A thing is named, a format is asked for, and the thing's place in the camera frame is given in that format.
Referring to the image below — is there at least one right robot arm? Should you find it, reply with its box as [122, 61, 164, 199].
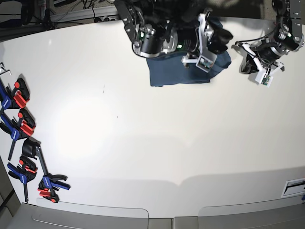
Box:
[114, 0, 233, 72]

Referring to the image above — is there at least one blue red bar clamp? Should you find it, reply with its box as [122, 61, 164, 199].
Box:
[0, 77, 30, 115]
[0, 108, 36, 161]
[7, 155, 38, 203]

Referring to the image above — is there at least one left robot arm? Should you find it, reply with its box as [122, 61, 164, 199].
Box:
[235, 0, 305, 80]

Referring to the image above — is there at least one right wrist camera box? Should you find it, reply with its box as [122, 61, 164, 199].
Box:
[196, 52, 217, 73]

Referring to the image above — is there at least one dark blue T-shirt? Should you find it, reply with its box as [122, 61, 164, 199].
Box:
[146, 18, 232, 88]

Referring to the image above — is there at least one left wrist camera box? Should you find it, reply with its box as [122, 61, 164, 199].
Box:
[254, 72, 274, 88]

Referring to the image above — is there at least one aluminium frame rail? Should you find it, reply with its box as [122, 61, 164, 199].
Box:
[50, 6, 118, 22]

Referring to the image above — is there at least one grey chair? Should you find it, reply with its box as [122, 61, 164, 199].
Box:
[173, 199, 305, 229]
[8, 198, 173, 229]

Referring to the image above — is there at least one right grey chair back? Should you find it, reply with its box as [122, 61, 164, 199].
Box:
[173, 199, 305, 229]

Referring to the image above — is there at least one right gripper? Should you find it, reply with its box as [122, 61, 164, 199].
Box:
[177, 8, 233, 68]

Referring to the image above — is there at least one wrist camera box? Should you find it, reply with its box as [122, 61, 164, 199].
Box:
[196, 52, 217, 73]
[254, 72, 274, 88]

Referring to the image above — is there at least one top blue red bar clamp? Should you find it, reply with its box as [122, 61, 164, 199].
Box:
[0, 77, 30, 115]

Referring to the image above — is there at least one silver metal hook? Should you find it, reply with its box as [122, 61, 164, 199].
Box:
[0, 62, 11, 75]

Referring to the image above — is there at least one left grey chair back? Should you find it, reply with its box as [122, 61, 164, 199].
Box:
[8, 198, 173, 229]

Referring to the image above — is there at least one long black bar clamp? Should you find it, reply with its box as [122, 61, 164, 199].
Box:
[22, 138, 71, 203]

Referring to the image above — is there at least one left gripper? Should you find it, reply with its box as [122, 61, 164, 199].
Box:
[234, 39, 285, 73]

